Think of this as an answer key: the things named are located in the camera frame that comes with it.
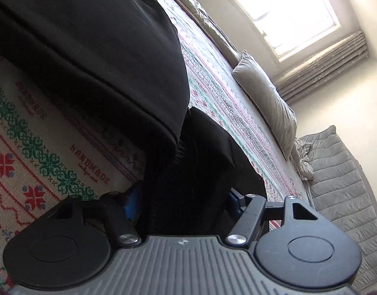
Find red green patterned blanket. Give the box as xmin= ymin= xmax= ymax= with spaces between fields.
xmin=0 ymin=0 xmax=309 ymax=289

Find crumpled grey duvet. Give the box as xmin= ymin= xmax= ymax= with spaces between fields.
xmin=294 ymin=138 xmax=315 ymax=181

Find black pants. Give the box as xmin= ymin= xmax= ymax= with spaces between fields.
xmin=0 ymin=0 xmax=268 ymax=237

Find grey pillow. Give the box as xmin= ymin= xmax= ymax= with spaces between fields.
xmin=232 ymin=51 xmax=298 ymax=161

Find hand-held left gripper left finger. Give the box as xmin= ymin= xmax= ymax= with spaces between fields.
xmin=48 ymin=184 xmax=145 ymax=248

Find white wall radiator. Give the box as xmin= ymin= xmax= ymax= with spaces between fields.
xmin=274 ymin=31 xmax=369 ymax=104

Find grey bed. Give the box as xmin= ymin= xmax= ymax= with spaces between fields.
xmin=115 ymin=0 xmax=313 ymax=197

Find grey quilted blanket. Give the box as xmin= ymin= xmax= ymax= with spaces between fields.
xmin=298 ymin=125 xmax=377 ymax=292

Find bright window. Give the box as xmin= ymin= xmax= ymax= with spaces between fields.
xmin=222 ymin=0 xmax=342 ymax=64

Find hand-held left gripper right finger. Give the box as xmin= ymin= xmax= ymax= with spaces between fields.
xmin=225 ymin=191 xmax=320 ymax=247

